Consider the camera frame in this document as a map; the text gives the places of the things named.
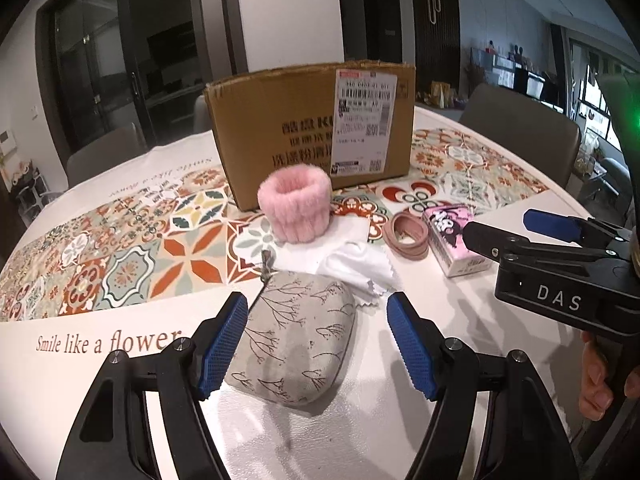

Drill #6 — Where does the dark slatted wall panel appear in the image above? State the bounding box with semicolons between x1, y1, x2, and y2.
415;0;461;95

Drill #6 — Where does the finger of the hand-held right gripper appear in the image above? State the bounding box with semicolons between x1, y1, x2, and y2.
523;208;633;261
462;221;623;263

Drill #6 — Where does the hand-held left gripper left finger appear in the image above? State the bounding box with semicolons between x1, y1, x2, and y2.
55;291;249;480

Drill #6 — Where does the dark hallway door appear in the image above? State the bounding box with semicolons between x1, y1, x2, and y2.
360;0;417;107

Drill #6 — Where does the grey branch-print pouch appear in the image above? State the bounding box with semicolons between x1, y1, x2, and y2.
223;250;357;406

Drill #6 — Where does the grey dining chair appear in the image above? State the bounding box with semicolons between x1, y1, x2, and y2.
192;94;212;134
66;124;151;190
458;83;582;188

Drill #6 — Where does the pink tissue packet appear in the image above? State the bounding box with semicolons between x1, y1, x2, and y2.
421;205;496;278

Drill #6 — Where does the white cleaning cloth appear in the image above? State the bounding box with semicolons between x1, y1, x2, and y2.
320;242;401;307
274;217;373;275

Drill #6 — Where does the silver refrigerator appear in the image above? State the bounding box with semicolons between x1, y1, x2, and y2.
189;0;237;82

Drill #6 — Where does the pink fluffy wristband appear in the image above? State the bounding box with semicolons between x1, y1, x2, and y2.
257;169;333;245

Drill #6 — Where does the tile-pattern tablecloth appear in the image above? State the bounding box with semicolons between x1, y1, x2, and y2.
0;107;601;480

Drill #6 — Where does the brown cardboard box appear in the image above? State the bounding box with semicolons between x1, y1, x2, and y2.
203;61;417;212

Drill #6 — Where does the dark sliding glass door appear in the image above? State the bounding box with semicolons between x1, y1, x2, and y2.
40;0;201;153

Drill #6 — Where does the black piano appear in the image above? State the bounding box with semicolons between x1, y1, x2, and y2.
515;67;566;112

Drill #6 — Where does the person's right hand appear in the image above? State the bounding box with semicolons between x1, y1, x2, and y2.
579;332;626;421

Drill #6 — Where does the white shoe rack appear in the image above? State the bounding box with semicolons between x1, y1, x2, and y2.
7;160;53;233

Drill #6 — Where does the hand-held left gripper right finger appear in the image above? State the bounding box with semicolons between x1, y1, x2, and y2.
386;291;586;480

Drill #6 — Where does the pink looped strap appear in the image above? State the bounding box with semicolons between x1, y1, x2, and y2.
382;210;431;262

